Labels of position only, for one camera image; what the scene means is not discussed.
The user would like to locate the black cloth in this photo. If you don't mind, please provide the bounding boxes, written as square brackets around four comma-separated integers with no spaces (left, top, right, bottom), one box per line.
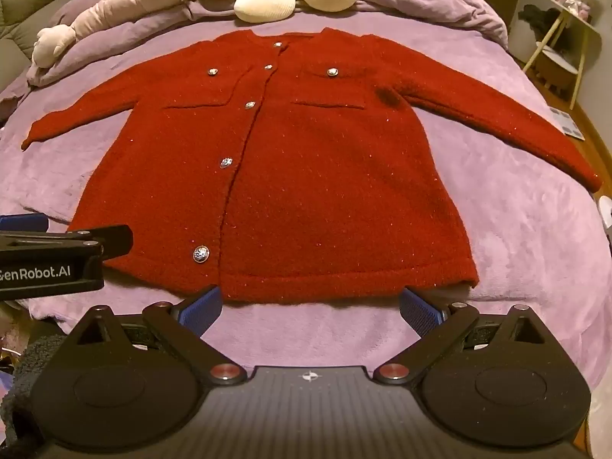
[519,4,571,54]

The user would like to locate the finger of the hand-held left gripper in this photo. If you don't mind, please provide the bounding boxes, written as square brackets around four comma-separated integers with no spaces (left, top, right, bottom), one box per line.
[0,214,49,233]
[0,224,133,261]

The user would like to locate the white round basket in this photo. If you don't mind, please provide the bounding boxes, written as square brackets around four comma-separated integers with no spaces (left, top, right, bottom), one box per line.
[533,48,582,90]

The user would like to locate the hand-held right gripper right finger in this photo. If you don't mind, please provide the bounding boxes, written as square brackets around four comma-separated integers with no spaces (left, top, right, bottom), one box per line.
[373,286,546,386]

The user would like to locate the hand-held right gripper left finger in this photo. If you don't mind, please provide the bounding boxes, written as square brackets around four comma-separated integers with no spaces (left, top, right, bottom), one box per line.
[72,286,248,386]

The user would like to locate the green padded headboard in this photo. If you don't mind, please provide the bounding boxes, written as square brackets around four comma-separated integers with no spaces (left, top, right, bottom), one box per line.
[0,0,111,111]

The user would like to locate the white side table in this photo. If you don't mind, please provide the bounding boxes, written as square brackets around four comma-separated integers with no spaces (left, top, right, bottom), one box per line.
[523,0,602,111]

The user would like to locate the red knitted cardigan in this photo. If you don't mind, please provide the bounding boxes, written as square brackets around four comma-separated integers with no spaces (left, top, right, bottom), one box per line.
[21,28,603,306]

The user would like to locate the small patterned card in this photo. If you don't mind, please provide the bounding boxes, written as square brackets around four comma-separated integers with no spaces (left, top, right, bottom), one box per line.
[547,107,587,142]

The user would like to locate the person's dark fleece clothing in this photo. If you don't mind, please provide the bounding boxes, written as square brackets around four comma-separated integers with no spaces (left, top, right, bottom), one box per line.
[0,332,66,441]

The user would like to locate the purple bed sheet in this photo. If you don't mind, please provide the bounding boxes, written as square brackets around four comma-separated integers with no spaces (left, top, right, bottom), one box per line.
[0,14,612,393]

